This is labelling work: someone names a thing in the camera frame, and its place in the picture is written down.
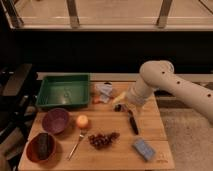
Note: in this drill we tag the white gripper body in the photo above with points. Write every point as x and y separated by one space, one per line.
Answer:
134 104

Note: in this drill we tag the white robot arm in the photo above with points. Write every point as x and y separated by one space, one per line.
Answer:
160 75

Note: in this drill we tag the red apple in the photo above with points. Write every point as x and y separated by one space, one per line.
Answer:
82 121

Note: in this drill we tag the purple bowl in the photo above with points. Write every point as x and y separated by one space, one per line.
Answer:
55 120

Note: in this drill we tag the orange bowl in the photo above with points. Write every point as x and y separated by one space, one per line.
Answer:
32 149

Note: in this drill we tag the small dark cup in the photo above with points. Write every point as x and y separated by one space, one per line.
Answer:
118 108

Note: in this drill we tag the white crumpled cloth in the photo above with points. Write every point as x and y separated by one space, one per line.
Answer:
105 92

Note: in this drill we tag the blue sponge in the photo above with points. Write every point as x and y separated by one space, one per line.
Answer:
144 149

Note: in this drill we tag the red grape bunch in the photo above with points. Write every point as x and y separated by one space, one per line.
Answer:
100 141

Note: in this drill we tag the metal fork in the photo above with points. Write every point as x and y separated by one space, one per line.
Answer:
80 138

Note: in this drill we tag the green plastic tray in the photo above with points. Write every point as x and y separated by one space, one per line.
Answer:
69 91

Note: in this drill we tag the dark sponge block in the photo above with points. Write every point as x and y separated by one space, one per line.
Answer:
43 146

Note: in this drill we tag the black handled knife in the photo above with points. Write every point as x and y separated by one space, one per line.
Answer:
133 122

